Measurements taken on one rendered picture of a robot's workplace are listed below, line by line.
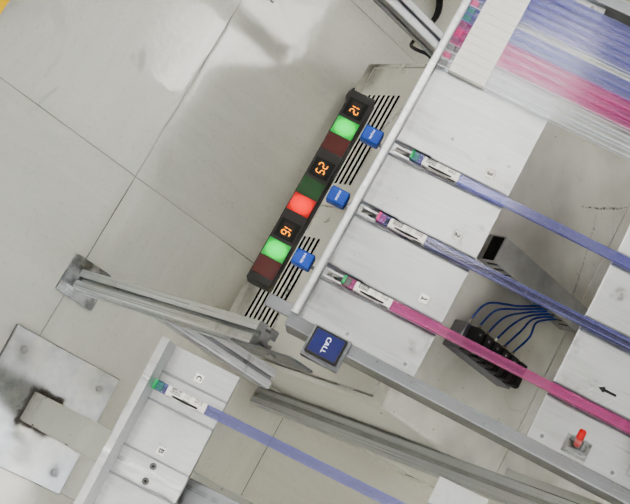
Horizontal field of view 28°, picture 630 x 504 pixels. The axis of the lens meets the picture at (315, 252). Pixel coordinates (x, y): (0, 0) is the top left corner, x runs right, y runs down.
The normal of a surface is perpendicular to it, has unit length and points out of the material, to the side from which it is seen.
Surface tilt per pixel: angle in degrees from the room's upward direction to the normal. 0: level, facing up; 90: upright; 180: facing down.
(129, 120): 0
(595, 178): 0
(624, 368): 42
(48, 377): 0
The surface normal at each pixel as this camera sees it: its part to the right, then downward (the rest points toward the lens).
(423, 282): -0.01, -0.25
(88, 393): 0.58, 0.11
